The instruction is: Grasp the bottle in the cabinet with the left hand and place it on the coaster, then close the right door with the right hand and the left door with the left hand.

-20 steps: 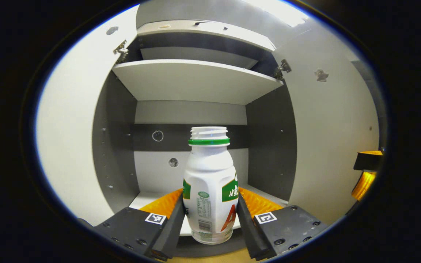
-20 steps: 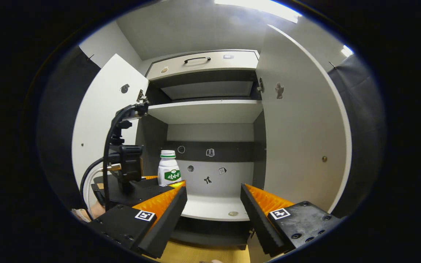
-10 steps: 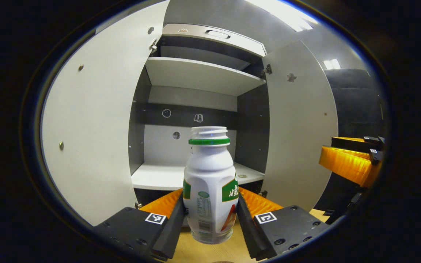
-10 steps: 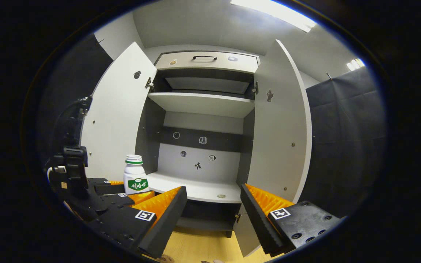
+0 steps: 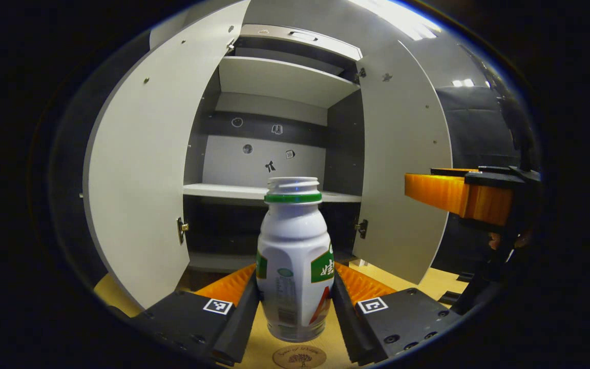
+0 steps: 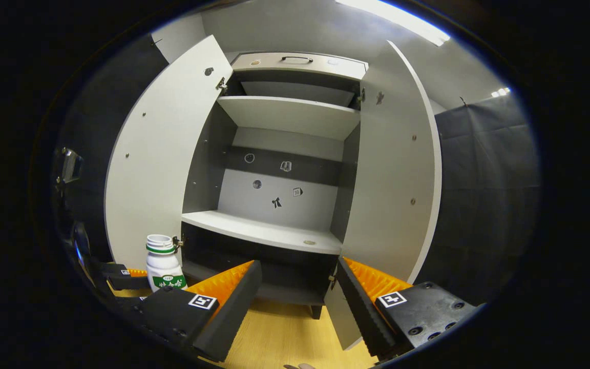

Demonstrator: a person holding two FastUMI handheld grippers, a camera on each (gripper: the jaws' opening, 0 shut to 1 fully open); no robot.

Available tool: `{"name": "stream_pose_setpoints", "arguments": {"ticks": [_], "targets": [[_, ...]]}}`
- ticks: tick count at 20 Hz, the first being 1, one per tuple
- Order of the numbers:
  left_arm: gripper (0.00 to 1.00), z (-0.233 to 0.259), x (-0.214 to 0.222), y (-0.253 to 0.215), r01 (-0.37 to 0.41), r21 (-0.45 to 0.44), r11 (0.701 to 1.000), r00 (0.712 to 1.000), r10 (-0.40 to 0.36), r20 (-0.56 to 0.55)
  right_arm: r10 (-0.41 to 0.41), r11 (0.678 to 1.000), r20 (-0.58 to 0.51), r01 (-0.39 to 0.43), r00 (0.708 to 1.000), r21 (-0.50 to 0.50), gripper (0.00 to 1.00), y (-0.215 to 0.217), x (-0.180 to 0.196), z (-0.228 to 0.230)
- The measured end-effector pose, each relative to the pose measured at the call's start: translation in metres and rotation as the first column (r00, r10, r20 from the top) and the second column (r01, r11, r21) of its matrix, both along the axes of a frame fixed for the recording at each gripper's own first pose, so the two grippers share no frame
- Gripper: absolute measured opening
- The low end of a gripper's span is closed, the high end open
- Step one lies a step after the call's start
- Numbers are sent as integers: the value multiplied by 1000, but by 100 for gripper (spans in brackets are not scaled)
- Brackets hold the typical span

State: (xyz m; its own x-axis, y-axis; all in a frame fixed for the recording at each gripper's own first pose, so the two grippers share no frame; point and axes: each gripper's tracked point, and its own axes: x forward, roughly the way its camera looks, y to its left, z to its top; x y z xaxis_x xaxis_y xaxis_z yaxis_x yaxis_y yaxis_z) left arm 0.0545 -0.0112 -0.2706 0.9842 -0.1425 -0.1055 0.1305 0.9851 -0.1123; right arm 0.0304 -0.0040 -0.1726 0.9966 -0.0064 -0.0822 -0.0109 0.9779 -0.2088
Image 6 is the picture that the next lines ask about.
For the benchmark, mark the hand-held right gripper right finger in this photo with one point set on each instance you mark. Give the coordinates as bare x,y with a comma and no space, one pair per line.
359,307

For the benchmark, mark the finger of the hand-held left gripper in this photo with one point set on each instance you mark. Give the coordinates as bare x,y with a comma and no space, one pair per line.
131,305
123,279

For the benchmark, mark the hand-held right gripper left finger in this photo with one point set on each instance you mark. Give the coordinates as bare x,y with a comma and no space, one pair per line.
236,307

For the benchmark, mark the white bottle green label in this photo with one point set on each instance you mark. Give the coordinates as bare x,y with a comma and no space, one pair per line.
163,266

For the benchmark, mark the white cabinet door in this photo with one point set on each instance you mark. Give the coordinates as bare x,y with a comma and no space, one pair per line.
392,179
156,154

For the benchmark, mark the white and grey cabinet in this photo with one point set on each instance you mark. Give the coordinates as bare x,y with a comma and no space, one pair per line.
285,169

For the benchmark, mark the metal door hinge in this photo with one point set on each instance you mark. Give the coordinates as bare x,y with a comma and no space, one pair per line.
222,85
332,282
176,242
361,95

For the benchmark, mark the white cabinet shelf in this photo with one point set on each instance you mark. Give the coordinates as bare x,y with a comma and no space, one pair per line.
264,230
295,115

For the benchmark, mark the beige cabinet drawer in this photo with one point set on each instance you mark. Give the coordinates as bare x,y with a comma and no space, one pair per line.
269,64

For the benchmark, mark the small ceiling light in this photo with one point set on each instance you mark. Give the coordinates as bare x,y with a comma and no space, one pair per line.
500,93

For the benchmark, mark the long ceiling light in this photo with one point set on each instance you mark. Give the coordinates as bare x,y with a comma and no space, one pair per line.
402,20

